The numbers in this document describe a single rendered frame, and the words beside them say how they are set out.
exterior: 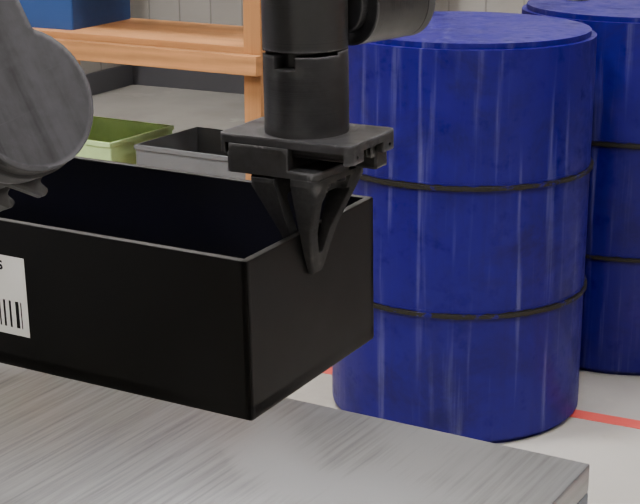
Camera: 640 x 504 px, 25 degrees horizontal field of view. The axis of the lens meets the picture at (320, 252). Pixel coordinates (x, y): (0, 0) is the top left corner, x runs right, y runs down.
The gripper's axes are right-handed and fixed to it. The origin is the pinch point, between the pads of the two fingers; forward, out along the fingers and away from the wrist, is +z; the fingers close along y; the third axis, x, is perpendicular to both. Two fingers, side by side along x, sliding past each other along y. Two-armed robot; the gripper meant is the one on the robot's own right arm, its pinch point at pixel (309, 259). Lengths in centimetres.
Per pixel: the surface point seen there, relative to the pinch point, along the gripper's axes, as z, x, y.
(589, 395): 116, -250, 67
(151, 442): 31, -24, 33
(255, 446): 30.8, -28.6, 23.8
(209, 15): 79, -582, 408
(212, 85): 118, -580, 406
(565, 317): 87, -227, 65
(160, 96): 120, -552, 422
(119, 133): 83, -331, 277
